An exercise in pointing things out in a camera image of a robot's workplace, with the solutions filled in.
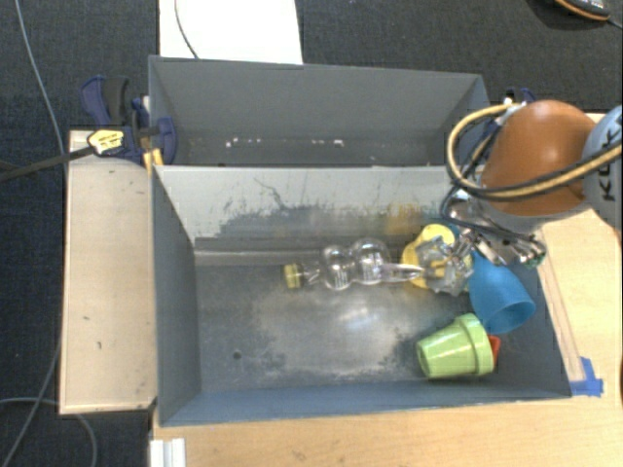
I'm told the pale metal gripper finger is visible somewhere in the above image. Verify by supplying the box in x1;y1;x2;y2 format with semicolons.
388;266;472;297
382;240;455;276

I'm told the grey metal bin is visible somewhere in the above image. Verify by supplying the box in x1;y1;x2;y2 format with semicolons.
147;54;573;428

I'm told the blue plastic cup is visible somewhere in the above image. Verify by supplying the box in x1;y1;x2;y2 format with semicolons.
467;249;537;336

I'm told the green plastic cup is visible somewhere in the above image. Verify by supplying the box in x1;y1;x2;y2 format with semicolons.
415;312;496;379

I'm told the clear glass bottle yellow cap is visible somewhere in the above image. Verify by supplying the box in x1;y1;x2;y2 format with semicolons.
283;237;392;292

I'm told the yellow plastic cup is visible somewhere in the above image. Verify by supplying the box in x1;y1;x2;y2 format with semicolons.
400;223;474;292

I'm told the pale wood board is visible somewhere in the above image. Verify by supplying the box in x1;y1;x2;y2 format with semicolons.
58;130;158;415

